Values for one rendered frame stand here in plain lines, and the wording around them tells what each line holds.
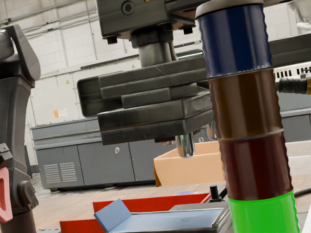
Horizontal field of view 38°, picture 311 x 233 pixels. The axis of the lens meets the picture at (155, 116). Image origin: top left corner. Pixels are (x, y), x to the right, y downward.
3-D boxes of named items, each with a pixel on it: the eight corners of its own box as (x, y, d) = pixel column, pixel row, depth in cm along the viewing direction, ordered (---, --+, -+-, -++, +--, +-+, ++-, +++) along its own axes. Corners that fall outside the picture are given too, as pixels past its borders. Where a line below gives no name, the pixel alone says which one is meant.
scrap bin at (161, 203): (98, 230, 92) (93, 201, 91) (218, 224, 82) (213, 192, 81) (65, 254, 81) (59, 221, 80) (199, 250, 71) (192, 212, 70)
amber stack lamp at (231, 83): (225, 131, 29) (216, 78, 29) (287, 123, 27) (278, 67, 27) (209, 141, 25) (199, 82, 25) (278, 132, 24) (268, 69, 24)
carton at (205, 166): (193, 217, 355) (180, 144, 352) (262, 214, 331) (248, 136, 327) (160, 246, 303) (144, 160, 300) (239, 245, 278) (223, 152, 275)
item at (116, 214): (121, 218, 65) (117, 198, 65) (226, 211, 59) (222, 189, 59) (96, 236, 58) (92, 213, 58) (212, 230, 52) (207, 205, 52)
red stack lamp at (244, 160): (234, 185, 29) (226, 133, 29) (296, 180, 27) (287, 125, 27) (220, 202, 25) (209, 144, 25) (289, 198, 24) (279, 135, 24)
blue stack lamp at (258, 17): (216, 76, 29) (207, 23, 28) (277, 65, 27) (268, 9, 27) (198, 78, 25) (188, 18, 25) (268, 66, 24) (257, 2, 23)
